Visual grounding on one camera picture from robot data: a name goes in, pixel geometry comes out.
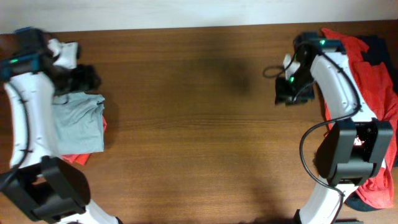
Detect red printed t-shirt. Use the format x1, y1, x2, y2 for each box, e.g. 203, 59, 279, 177
320, 27, 398, 210

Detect folded red cloth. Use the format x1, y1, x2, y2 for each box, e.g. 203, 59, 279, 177
61, 116, 108, 166

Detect light grey t-shirt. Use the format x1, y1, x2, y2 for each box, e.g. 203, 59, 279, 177
52, 92, 104, 155

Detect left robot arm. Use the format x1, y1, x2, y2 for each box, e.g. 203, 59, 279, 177
1, 27, 120, 224

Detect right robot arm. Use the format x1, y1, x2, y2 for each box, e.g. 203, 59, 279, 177
275, 32, 393, 224

